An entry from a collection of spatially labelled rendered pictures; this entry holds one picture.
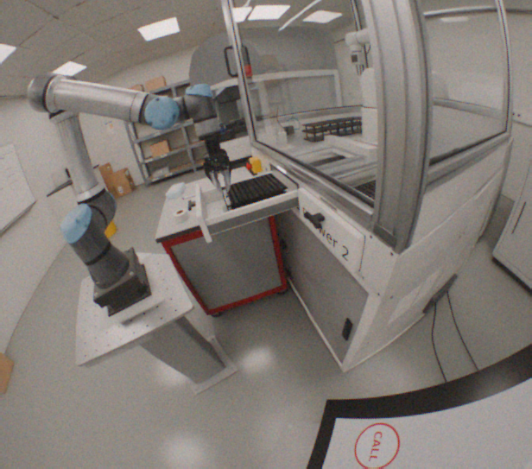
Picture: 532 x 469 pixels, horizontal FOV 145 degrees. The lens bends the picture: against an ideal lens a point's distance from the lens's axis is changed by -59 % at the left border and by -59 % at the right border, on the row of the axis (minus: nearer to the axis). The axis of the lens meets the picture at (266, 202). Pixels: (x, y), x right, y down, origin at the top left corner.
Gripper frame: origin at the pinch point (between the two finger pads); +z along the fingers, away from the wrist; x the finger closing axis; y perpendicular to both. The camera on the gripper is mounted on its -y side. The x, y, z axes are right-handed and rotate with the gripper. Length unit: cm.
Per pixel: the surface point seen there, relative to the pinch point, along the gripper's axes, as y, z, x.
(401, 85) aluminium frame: 49, -27, 23
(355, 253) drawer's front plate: 42.4, 5.8, 21.1
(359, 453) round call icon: 71, -6, 0
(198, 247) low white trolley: -14.8, 30.6, -19.9
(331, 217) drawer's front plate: 32.6, 1.7, 21.2
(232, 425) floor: 56, 94, -38
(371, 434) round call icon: 70, -7, 2
